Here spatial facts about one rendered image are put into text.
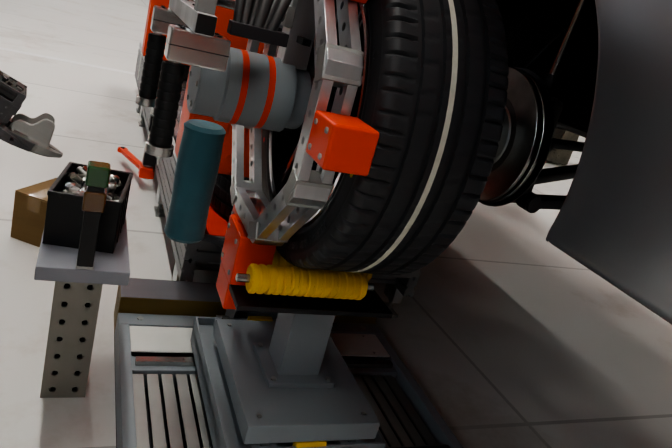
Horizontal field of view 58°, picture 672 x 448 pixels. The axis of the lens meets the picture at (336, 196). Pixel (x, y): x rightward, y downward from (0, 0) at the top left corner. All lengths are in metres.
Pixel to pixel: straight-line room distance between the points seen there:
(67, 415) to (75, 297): 0.28
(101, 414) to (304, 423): 0.53
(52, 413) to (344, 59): 1.09
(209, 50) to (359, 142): 0.27
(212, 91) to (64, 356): 0.79
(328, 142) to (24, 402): 1.07
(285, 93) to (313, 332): 0.55
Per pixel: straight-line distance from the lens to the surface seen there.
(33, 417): 1.62
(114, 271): 1.27
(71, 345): 1.59
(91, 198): 1.20
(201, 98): 1.11
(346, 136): 0.86
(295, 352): 1.40
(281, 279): 1.18
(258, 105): 1.12
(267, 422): 1.31
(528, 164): 1.37
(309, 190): 0.97
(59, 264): 1.28
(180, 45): 0.95
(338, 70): 0.94
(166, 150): 0.99
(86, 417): 1.62
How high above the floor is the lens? 1.04
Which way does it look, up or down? 17 degrees down
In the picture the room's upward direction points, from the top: 15 degrees clockwise
